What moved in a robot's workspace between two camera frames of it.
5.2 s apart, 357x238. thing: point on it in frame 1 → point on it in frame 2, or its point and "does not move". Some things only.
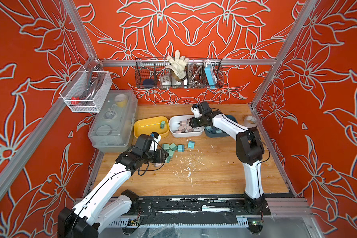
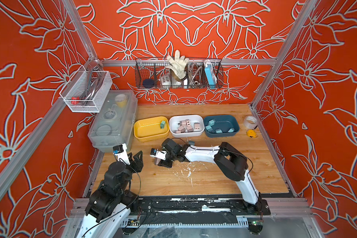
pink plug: (189, 129) does not move
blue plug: (209, 128) does not move
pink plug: (182, 129) does not move
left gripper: (160, 158) → (138, 163)
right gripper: (193, 123) → (162, 163)
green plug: (162, 124) does not move
